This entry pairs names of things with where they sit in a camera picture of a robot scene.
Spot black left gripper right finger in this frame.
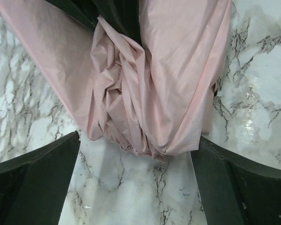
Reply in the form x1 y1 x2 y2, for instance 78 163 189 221
191 137 281 225

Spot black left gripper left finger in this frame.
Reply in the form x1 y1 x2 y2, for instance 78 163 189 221
0 131 80 225

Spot pink folding umbrella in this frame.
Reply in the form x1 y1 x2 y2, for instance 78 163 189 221
0 0 231 160

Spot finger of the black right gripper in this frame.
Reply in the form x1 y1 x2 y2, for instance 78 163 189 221
93 0 141 44
47 0 99 31

